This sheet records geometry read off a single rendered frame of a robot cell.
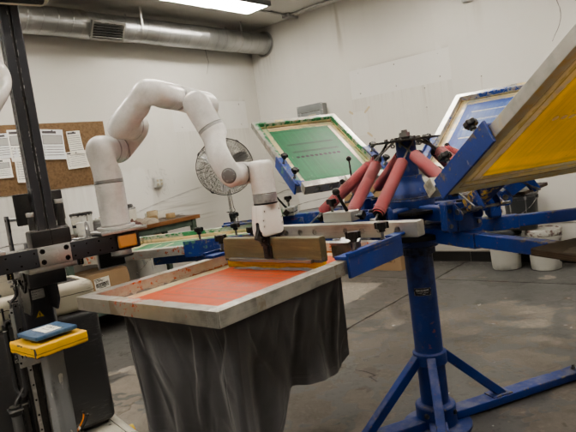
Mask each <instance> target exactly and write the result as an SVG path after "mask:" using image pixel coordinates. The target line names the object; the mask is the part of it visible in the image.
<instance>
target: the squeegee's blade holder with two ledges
mask: <svg viewBox="0 0 576 432"><path fill-rule="evenodd" d="M229 261H246V262H276V263H304V264H312V263H314V260H308V259H265V258H235V257H232V258H229Z"/></svg>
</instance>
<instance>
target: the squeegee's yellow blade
mask: <svg viewBox="0 0 576 432"><path fill-rule="evenodd" d="M228 264H251V265H276V266H302V267H321V266H323V265H326V264H327V262H326V261H324V262H322V263H312V264H304V263H276V262H246V261H228Z"/></svg>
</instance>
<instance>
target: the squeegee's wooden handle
mask: <svg viewBox="0 0 576 432"><path fill-rule="evenodd" d="M269 238H270V246H272V251H273V259H308V260H314V263H322V262H324V261H327V246H326V239H325V237H324V236H302V237H269ZM223 243H224V249H225V259H226V260H227V261H228V260H229V258H232V257H235V258H264V251H263V247H262V246H261V244H260V243H259V242H257V241H256V240H255V237H225V238H224V239H223Z"/></svg>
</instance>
